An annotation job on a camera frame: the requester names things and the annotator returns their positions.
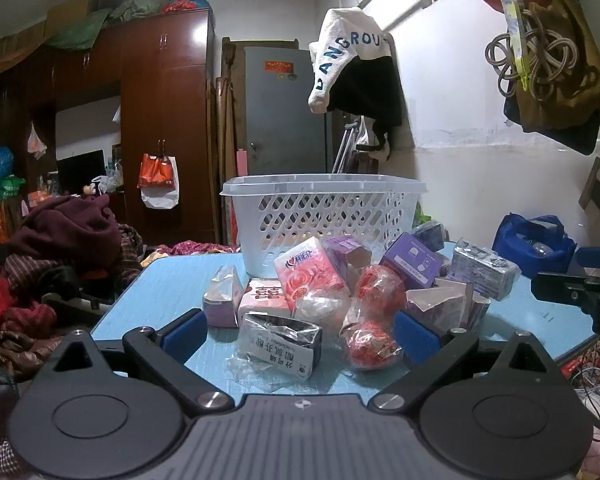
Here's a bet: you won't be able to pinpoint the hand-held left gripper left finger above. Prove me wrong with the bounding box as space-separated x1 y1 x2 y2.
44 308 236 417

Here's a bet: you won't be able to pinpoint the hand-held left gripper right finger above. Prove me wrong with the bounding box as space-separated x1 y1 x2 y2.
370 310 561 415

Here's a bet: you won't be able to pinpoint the red patterned ball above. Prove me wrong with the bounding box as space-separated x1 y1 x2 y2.
341 326 402 372
355 265 407 317

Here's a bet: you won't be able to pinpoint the purple white box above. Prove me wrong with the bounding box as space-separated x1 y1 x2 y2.
404 277 492 335

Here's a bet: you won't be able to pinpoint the purple carton box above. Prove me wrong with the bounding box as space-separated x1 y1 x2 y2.
323 234 374 288
379 232 444 291

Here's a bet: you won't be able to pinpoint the pink white box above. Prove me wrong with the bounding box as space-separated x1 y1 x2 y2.
237 278 292 329

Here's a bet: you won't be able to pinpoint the grey white pack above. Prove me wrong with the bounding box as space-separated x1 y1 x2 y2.
451 238 522 302

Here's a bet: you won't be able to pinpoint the clear plastic bundle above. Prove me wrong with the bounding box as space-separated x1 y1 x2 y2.
293 294 353 337

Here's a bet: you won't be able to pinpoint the black white box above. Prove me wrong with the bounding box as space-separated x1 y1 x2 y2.
240 312 324 380

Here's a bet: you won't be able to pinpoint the dark blue box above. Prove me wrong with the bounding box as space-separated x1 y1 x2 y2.
411 220 447 254

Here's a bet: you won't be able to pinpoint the pink tissue pack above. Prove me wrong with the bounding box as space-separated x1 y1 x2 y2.
273 237 350 312

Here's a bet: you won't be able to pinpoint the white plastic lattice basket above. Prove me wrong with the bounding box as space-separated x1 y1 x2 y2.
220 173 429 278

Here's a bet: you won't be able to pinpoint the blue fabric bag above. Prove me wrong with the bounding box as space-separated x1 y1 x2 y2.
492 213 578 279

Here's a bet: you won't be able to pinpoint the red printed paper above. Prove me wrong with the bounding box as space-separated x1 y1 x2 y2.
562 334 600 378

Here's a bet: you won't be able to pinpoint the pink floral cloth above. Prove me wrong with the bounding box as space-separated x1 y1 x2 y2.
155 240 242 257

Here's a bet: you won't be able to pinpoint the pile of dark clothes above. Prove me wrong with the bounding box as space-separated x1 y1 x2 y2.
0 194 146 386

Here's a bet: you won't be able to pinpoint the orange white plastic bag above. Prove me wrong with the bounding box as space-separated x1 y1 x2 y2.
137 152 180 210

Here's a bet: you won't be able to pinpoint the olive hanging bag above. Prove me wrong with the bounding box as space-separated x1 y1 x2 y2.
500 0 600 156

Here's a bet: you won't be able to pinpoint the black monitor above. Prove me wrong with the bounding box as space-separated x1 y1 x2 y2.
56 149 106 196

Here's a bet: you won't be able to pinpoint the metal crutches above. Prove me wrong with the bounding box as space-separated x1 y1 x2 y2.
331 120 363 175

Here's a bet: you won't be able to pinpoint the brown wooden wardrobe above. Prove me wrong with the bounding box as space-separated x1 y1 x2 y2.
0 9 217 247

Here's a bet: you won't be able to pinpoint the small white plastic bag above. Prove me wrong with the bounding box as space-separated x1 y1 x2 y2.
27 122 48 160

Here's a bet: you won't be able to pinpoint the grey metal door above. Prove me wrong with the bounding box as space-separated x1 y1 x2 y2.
244 46 334 177

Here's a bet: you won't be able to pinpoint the black hanging garment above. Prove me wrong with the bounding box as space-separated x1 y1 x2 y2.
326 54 404 162

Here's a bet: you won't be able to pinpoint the white printed garment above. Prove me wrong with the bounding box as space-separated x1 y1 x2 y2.
308 6 392 114

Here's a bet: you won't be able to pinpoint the green cloth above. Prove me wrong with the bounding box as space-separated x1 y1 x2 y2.
45 0 171 51

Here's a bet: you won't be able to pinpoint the cardboard box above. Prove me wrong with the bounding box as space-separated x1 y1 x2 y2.
44 0 100 38

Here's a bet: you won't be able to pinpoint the white cables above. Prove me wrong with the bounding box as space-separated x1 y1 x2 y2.
569 360 600 453

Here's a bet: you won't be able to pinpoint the coiled grey rope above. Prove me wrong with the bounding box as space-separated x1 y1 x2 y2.
485 10 581 103

